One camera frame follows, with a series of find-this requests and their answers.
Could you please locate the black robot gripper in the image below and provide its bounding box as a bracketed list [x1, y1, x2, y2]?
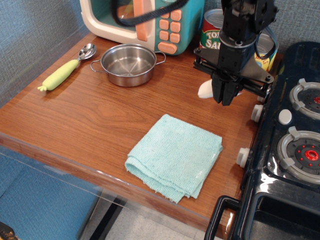
[194, 37, 274, 106]

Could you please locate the brown and white toy mushroom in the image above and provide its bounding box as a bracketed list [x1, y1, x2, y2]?
[197, 79, 245, 99]

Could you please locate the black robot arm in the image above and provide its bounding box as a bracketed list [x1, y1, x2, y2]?
[194, 0, 278, 106]

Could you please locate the small stainless steel pot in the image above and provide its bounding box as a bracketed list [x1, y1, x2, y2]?
[90, 43, 167, 88]

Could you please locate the pineapple slices can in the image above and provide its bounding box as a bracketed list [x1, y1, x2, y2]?
[254, 32, 279, 72]

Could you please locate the tomato sauce can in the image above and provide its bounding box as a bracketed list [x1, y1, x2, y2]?
[199, 8, 224, 50]

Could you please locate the toy microwave oven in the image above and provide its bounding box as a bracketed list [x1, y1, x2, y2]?
[80, 0, 205, 56]

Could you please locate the folded teal cloth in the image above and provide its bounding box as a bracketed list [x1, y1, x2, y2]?
[124, 114, 223, 204]

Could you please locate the black toy stove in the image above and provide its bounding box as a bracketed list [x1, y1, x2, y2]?
[205, 41, 320, 240]

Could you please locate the black braided cable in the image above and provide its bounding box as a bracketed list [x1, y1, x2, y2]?
[110, 0, 190, 28]

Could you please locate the spoon with green handle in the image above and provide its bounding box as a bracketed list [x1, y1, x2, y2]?
[37, 43, 97, 92]

